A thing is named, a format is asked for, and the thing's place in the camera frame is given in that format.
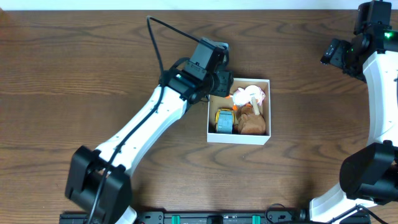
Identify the white cardboard box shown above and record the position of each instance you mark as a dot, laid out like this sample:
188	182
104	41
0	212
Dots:
216	102

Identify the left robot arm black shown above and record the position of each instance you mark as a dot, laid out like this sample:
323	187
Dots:
99	181

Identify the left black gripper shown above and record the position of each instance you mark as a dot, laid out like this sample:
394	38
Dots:
222	84

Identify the grey yellow toy car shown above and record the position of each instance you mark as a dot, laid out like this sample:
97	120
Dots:
224	121

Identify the pink white duck toy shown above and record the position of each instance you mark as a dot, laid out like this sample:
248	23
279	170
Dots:
243	96

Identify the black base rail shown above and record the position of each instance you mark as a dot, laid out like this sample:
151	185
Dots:
272	216

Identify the brown plush bear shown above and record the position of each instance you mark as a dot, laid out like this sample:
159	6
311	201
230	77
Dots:
248	123

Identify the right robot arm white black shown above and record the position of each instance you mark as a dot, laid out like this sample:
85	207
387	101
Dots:
368	177

